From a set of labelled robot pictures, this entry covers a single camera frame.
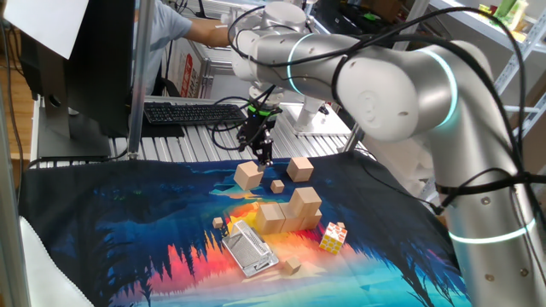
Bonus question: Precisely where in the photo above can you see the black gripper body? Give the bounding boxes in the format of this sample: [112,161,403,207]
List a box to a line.
[237,113,277,148]

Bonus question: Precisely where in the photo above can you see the person in blue shirt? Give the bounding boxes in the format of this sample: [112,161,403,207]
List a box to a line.
[134,0,194,93]

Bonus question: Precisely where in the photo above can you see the black monitor cable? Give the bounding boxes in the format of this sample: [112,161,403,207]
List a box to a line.
[27,147,130,171]

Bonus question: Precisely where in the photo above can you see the green wrist adapter ring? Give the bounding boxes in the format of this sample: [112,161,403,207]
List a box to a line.
[247,104,283,119]

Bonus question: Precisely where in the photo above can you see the Rubik's cube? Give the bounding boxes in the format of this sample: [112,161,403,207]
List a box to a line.
[318,221,349,256]

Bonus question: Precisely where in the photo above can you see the black computer monitor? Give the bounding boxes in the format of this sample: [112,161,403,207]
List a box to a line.
[19,0,137,159]

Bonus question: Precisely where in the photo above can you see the colourful forest print cloth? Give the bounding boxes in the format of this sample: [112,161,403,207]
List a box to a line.
[17,149,470,307]

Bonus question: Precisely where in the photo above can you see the black keyboard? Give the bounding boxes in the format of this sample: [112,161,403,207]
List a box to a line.
[142,101,249,127]

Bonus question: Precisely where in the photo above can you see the white paper sheet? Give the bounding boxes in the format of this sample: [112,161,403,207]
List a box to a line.
[3,0,90,61]

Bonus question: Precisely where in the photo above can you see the aluminium vertical post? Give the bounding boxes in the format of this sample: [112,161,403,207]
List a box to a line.
[126,0,156,161]

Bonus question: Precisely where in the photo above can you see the grey frame post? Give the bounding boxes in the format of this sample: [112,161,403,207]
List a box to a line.
[0,84,32,307]

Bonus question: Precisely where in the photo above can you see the white metal shelf rack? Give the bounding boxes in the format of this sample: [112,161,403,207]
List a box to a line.
[343,0,546,206]

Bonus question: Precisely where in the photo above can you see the white foam pieces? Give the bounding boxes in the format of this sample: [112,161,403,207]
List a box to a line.
[362,134,436,197]

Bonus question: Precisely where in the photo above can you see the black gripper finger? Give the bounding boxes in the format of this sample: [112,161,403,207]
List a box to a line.
[254,138,276,168]
[235,130,249,154]

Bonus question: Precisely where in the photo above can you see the person forearm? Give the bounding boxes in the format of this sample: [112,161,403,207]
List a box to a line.
[183,16,232,48]

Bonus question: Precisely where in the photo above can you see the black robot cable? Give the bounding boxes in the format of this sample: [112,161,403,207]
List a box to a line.
[206,3,546,231]

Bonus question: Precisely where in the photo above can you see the green yellow bottles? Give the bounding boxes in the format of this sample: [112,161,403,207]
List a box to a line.
[477,0,530,32]

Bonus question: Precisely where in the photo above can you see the silver metal mesh holder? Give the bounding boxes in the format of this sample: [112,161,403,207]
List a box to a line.
[221,219,280,279]

